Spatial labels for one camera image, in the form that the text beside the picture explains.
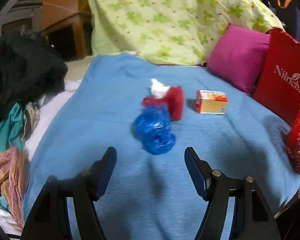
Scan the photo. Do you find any small orange white carton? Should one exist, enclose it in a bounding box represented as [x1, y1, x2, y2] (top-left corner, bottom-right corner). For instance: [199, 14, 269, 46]
[195, 90, 229, 115]

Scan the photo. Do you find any blue plastic bag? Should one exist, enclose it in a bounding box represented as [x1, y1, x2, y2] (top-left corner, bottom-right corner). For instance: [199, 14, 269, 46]
[133, 104, 175, 155]

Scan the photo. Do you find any red plastic bag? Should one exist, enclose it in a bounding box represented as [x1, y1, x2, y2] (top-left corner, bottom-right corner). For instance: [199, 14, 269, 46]
[142, 86, 184, 121]

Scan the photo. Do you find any white tissue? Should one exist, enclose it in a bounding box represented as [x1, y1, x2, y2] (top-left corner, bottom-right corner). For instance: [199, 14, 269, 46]
[150, 79, 170, 99]

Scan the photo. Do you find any pink orange striped cloth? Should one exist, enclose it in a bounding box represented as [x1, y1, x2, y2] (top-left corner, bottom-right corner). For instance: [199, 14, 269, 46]
[0, 146, 30, 227]

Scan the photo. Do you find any teal garment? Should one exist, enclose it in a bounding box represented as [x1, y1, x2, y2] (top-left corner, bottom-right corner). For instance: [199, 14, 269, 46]
[0, 103, 25, 153]

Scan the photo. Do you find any red Nilrich paper bag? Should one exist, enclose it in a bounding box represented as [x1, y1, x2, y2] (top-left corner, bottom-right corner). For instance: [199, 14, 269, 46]
[253, 28, 300, 126]

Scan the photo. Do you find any blue bed blanket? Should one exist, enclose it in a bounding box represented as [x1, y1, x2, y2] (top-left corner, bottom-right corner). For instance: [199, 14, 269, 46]
[23, 53, 300, 239]

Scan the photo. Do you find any black clothing pile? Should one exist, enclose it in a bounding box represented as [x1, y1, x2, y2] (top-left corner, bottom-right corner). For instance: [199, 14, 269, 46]
[0, 29, 68, 122]

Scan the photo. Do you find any magenta pillow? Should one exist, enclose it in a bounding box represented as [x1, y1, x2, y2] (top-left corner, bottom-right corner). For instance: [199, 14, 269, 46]
[207, 24, 270, 95]

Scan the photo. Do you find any brown wooden cabinet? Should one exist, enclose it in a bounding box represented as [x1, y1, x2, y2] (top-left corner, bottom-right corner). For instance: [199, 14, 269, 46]
[32, 0, 92, 61]

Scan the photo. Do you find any green clover pattern quilt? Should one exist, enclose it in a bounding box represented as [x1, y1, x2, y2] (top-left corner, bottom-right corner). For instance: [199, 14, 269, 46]
[88, 0, 282, 66]

